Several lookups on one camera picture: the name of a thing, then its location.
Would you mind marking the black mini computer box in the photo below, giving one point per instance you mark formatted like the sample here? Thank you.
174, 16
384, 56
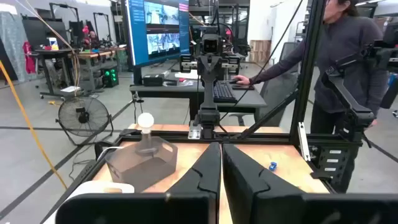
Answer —
153, 80

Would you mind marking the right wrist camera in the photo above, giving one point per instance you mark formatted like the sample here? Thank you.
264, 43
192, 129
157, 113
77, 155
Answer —
211, 45

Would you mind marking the smoky transparent storage bin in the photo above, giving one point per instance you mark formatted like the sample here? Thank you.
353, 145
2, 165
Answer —
140, 171

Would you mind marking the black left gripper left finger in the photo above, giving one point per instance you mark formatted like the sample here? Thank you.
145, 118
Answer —
186, 205

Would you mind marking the silver arm base bracket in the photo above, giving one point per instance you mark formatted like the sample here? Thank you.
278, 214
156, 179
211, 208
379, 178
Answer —
194, 132

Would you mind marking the white bracket strip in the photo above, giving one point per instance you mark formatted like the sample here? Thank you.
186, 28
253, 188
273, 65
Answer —
304, 141

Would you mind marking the white plastic storage bin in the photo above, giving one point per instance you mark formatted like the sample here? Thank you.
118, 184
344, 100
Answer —
93, 186

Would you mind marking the dark grey desk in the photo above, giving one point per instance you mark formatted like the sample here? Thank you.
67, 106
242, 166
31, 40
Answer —
174, 90

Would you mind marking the black aluminium rig frame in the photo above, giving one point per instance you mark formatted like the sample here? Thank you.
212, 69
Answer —
306, 62

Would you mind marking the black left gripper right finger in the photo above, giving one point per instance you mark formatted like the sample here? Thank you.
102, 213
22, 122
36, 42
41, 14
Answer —
264, 205

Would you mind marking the grey tarp cover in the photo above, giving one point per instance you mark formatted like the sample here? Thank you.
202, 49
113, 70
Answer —
12, 46

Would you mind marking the black floor fan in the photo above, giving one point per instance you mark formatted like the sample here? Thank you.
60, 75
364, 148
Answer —
83, 116

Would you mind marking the computer tower green lights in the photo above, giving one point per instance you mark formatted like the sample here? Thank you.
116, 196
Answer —
110, 76

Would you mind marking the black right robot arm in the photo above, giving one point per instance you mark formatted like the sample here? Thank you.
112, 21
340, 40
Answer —
207, 116

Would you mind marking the person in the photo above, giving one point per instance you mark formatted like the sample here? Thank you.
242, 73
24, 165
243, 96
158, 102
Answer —
348, 56

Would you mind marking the light blue staple remover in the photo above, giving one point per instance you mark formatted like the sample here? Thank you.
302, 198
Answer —
273, 166

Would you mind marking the black computer keyboard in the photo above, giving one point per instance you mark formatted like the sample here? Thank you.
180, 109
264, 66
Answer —
225, 93

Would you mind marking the black panel white labels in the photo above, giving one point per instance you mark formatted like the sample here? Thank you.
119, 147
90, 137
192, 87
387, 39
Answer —
332, 161

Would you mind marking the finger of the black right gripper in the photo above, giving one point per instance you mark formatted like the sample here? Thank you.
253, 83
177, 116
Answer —
215, 65
205, 65

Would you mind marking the pink cloth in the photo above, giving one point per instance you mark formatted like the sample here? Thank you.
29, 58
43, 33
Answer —
29, 62

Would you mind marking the large computer monitor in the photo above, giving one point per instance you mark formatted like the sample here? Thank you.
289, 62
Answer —
155, 31

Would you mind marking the wooden crate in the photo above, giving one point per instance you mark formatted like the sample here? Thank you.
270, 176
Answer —
260, 51

